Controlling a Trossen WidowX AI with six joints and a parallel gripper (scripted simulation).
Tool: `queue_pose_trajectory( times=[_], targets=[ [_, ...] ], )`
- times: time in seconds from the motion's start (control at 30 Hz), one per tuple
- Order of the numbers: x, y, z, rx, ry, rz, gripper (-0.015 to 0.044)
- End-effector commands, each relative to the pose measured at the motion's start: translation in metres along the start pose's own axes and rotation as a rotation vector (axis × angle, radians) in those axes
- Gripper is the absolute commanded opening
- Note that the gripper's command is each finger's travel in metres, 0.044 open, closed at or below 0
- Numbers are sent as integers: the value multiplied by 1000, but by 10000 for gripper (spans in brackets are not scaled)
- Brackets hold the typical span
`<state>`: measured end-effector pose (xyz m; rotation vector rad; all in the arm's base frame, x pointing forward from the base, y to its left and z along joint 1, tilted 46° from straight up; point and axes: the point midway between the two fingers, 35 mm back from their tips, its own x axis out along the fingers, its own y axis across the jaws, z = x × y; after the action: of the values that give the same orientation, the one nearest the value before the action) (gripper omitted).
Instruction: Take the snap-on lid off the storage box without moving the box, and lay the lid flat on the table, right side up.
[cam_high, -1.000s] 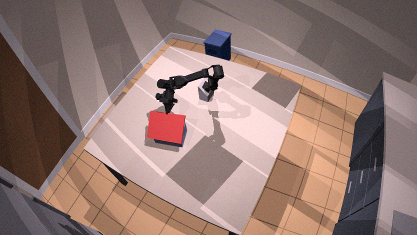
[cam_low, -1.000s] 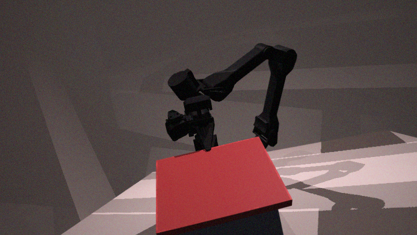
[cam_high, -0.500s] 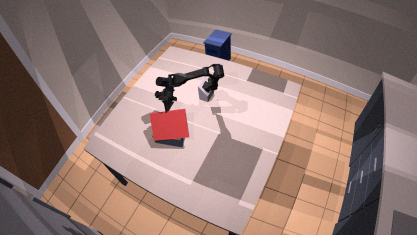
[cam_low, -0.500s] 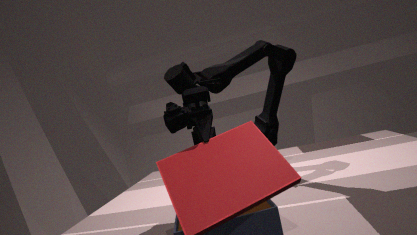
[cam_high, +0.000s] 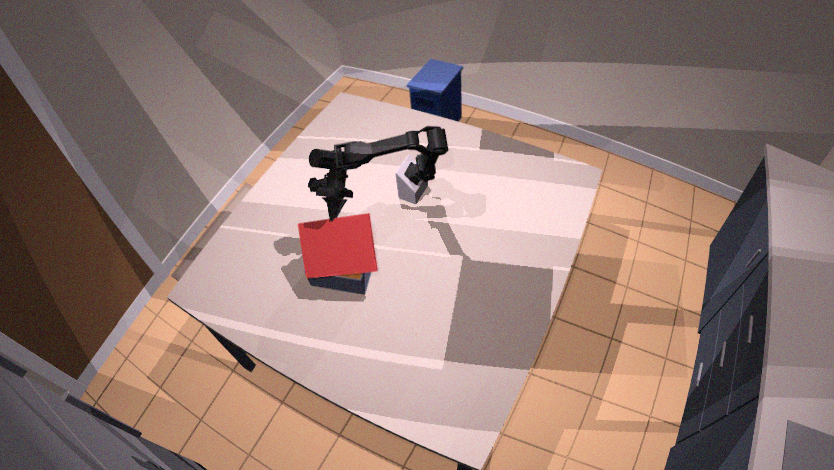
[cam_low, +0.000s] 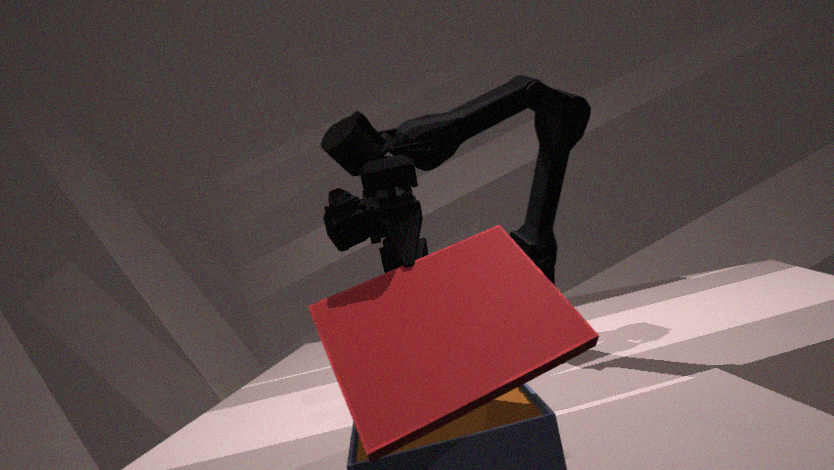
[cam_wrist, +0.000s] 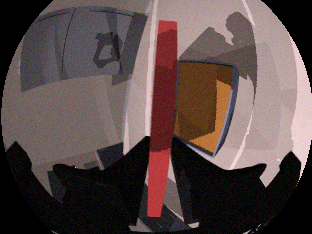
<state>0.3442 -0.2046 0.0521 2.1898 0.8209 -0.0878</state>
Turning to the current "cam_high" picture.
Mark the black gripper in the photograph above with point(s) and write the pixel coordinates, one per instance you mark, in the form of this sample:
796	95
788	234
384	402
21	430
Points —
335	192

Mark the red lid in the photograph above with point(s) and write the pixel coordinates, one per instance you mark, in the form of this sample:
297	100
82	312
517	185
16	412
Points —
342	246

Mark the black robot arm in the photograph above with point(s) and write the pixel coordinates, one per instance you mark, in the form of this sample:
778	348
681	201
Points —
357	153

